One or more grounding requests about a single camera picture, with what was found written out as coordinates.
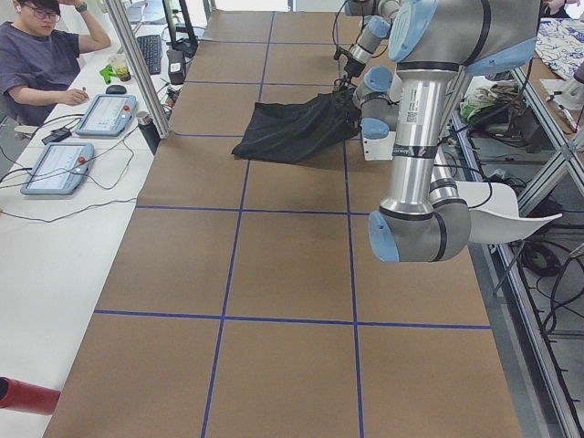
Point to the clear cup with drink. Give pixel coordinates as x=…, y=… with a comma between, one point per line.
x=120, y=67

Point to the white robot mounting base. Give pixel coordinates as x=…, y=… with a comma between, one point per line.
x=376, y=148

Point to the black keyboard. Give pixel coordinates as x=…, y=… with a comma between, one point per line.
x=150, y=47

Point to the black graphic t-shirt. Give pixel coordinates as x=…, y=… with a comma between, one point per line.
x=292, y=133

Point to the grey teach pendant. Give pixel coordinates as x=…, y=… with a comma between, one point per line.
x=107, y=116
x=60, y=169

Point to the dark green water bottle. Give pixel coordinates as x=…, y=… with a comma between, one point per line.
x=148, y=130

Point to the brown table mat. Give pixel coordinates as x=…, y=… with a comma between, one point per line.
x=245, y=301

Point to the seated person grey shirt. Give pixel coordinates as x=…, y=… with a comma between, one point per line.
x=39, y=62

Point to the white plastic chair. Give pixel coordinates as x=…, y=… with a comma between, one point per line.
x=495, y=215

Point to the aluminium frame post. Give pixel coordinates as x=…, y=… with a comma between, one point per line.
x=121, y=24

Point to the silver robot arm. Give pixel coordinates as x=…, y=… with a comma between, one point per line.
x=423, y=218
x=376, y=21

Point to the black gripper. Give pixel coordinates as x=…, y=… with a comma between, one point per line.
x=349, y=67

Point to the red cylinder bottle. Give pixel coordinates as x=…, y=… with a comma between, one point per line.
x=21, y=396

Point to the aluminium frame side rail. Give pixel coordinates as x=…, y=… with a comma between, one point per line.
x=533, y=289

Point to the black computer mouse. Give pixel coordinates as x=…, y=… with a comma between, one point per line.
x=115, y=89

